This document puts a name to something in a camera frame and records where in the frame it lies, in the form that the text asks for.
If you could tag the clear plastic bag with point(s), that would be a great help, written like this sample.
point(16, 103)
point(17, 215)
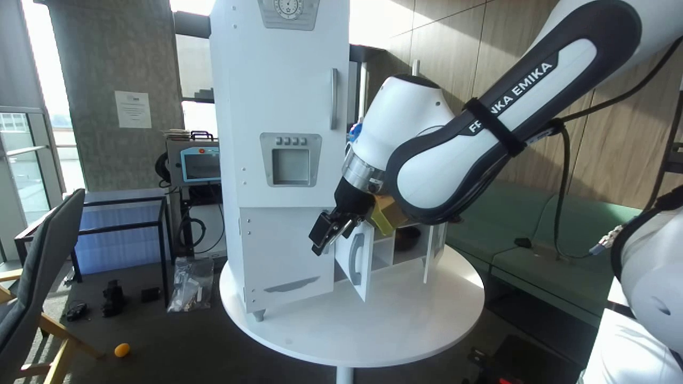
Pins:
point(188, 289)

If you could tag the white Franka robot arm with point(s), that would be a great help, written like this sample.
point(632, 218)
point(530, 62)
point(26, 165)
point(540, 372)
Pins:
point(455, 163)

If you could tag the tall black floor object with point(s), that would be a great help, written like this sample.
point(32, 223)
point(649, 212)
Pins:
point(112, 297)

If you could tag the tall white door with emblem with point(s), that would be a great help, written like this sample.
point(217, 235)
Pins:
point(248, 107)

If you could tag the white toy kitchen body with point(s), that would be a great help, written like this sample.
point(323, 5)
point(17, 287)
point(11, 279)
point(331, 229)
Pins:
point(283, 248)

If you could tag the white paper sign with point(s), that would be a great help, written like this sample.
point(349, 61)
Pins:
point(132, 109)

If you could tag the flat black floor object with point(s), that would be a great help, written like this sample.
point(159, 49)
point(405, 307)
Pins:
point(74, 311)

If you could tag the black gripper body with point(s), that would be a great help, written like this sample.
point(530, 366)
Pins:
point(353, 201)

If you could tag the blue panel black frame rack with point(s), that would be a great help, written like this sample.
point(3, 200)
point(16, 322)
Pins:
point(119, 243)

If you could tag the grey fabric chair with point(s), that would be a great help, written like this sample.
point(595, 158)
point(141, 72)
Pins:
point(34, 284)

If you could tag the orange ball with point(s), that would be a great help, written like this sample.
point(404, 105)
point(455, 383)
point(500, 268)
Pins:
point(122, 351)

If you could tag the round white table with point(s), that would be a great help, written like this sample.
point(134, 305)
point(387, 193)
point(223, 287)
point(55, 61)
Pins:
point(354, 327)

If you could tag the grey box with screen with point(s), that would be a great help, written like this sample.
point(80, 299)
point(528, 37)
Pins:
point(200, 167)

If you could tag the small white cupboard door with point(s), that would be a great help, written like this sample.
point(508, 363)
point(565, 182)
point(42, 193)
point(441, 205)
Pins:
point(363, 274)

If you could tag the yellowish wrist camera mount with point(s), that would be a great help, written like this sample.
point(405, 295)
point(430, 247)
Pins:
point(385, 217)

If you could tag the green bench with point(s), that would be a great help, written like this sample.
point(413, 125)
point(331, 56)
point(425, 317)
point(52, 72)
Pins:
point(547, 270)

